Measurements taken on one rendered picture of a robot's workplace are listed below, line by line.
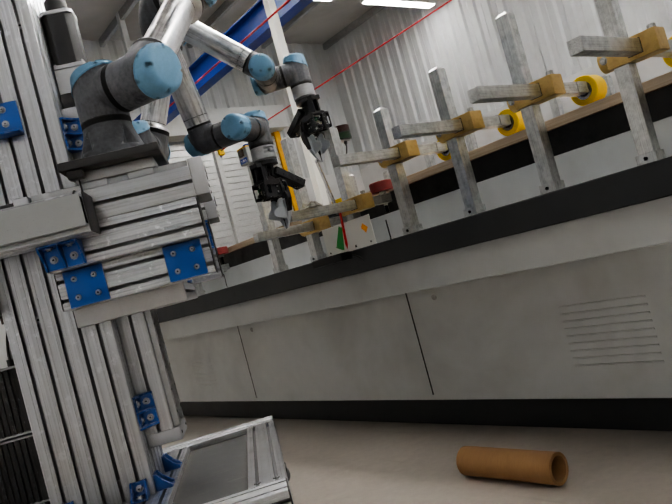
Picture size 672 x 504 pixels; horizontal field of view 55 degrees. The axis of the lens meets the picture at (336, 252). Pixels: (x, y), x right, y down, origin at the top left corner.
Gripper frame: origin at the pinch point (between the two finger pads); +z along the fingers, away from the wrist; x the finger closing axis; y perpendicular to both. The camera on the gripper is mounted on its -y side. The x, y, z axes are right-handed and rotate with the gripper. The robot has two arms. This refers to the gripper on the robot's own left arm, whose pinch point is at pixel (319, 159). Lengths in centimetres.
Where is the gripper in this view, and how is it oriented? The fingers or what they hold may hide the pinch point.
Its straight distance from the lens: 217.6
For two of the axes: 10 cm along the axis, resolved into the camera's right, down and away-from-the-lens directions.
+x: 7.6, -1.9, 6.2
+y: 5.9, -2.2, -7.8
